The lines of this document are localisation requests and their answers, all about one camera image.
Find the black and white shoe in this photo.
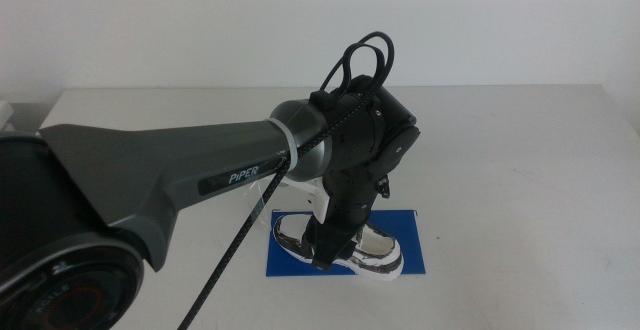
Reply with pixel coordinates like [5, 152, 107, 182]
[272, 212, 405, 282]

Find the blue rectangular mat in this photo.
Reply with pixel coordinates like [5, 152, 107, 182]
[264, 208, 427, 278]

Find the silver white wrist camera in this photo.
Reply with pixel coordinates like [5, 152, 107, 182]
[278, 176, 330, 219]

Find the black braided camera cable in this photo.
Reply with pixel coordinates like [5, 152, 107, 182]
[176, 85, 381, 330]

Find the black looped wrist cable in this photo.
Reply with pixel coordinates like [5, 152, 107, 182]
[318, 30, 397, 102]

